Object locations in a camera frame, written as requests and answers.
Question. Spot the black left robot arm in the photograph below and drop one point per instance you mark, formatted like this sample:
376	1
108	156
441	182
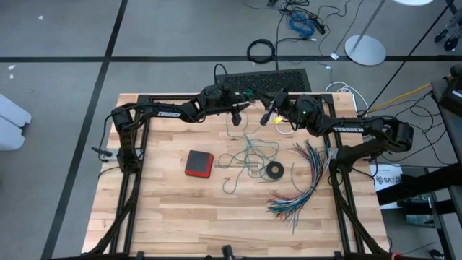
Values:
169	113

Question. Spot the white printed sign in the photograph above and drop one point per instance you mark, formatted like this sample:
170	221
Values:
388	177

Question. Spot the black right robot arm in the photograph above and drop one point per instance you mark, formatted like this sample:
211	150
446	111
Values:
346	129

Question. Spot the red box with black base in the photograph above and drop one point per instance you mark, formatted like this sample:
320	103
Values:
199	164

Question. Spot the black reel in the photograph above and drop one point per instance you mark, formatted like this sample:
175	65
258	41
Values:
275	170

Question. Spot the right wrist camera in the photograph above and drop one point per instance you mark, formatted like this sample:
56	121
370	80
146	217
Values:
279	98

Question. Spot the black perforated computer case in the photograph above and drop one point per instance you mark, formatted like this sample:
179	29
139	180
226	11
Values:
281	80

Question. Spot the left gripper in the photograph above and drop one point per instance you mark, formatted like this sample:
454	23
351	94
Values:
216	98

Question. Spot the small yellow tag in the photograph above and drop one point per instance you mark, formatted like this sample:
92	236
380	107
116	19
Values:
277	120

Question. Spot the white bulky object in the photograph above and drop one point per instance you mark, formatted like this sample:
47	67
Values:
12	122

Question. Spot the grey metal mounting bracket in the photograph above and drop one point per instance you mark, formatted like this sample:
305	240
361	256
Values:
333	153

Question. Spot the grey lamp stand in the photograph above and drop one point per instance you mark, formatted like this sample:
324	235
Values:
364	50

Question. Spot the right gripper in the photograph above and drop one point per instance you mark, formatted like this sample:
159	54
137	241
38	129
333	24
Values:
288	108

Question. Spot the black metal stand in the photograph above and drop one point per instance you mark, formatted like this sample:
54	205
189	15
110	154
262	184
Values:
418	184

